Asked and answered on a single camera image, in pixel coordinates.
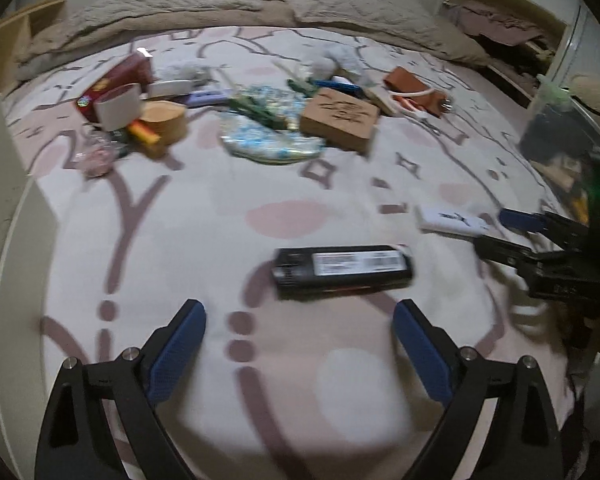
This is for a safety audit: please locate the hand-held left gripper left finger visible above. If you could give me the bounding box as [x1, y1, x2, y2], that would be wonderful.
[34, 299, 207, 480]

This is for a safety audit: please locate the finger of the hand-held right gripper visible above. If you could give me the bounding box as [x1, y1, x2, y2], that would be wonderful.
[499, 208, 588, 251]
[472, 235, 546, 273]

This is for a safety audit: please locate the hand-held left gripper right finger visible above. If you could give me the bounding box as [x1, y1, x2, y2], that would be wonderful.
[393, 299, 566, 480]

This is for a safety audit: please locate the small white printed box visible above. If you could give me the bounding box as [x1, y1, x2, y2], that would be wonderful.
[416, 205, 487, 239]

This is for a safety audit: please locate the black rectangular battery pack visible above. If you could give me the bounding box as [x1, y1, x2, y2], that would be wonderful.
[271, 244, 415, 302]

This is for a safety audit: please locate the blue floral plastic bag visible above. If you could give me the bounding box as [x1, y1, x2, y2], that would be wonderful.
[219, 85, 327, 166]

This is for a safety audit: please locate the clear plastic storage bin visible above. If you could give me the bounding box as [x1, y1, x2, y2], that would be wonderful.
[519, 75, 600, 163]

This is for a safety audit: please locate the bear print bed sheet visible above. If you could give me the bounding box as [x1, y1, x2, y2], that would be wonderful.
[0, 25, 581, 480]

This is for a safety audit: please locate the straw hat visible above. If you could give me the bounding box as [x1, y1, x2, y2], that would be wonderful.
[567, 74, 600, 118]

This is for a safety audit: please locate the pile of clothes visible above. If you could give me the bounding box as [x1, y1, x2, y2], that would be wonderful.
[445, 0, 561, 101]

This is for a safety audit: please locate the brown printed cardboard box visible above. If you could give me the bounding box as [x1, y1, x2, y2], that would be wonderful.
[299, 87, 381, 154]

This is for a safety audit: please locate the clear pink plastic bag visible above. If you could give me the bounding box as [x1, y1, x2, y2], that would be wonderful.
[74, 127, 122, 179]

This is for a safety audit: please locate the yellow and red tube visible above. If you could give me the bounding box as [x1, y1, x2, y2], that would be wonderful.
[126, 120, 161, 147]

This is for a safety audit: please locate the blue bar-shaped item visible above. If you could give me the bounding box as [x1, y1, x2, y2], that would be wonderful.
[314, 79, 363, 96]

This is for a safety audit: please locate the round wooden box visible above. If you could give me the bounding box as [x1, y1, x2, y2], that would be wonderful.
[142, 100, 189, 147]

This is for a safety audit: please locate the white plush toy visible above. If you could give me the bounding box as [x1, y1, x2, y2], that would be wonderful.
[307, 40, 363, 83]

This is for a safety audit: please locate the white cup with brown rim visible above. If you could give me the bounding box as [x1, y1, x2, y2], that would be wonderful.
[94, 83, 143, 131]

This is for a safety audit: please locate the green plastic clothespin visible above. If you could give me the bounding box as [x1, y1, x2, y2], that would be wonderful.
[286, 76, 317, 95]
[230, 94, 287, 128]

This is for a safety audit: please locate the purple bar-shaped item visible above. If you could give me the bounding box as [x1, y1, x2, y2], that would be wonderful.
[186, 88, 235, 107]

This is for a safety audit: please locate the white rectangular case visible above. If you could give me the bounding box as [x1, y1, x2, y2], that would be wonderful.
[146, 79, 193, 100]

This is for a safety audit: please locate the beige quilted flat pillow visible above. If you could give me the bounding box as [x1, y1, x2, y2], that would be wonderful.
[275, 0, 488, 68]

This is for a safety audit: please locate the white fluffy item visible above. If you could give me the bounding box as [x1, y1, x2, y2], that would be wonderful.
[159, 59, 211, 86]

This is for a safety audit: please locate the red rectangular box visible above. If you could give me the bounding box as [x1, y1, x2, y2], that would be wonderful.
[78, 54, 153, 111]

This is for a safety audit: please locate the beige quilted blanket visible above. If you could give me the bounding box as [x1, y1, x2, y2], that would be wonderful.
[17, 0, 267, 82]

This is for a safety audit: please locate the long wooden bedside shelf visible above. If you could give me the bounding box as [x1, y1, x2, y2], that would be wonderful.
[0, 0, 70, 106]

